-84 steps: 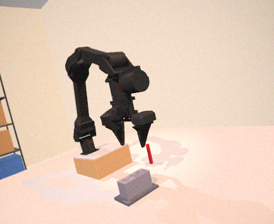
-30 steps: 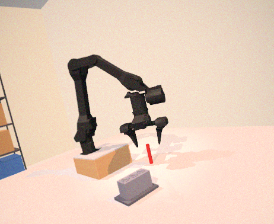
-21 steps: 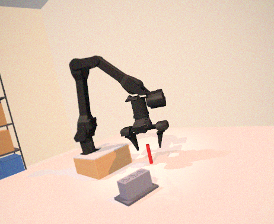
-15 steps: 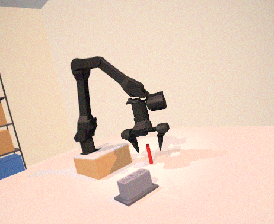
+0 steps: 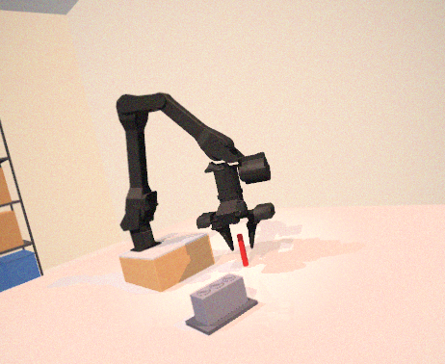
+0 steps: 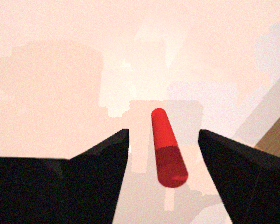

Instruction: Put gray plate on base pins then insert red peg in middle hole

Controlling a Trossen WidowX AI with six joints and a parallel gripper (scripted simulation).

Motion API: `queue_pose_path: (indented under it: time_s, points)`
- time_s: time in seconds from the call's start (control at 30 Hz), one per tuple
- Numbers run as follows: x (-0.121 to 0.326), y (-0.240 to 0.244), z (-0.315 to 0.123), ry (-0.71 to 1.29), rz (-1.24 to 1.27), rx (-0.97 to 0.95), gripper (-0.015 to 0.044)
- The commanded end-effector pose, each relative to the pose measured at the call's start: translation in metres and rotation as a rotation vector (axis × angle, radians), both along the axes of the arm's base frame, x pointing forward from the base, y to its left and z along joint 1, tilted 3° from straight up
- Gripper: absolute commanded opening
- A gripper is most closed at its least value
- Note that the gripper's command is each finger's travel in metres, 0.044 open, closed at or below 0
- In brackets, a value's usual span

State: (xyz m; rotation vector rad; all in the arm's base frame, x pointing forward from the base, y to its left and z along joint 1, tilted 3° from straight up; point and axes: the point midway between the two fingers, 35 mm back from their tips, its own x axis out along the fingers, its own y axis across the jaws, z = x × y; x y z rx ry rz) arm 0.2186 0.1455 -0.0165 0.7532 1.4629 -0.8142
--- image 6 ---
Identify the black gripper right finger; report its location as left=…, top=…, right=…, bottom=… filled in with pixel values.
left=198, top=129, right=280, bottom=224

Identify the red peg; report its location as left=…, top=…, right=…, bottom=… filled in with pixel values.
left=151, top=108, right=189, bottom=188

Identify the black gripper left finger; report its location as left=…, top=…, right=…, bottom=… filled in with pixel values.
left=0, top=128, right=129, bottom=224

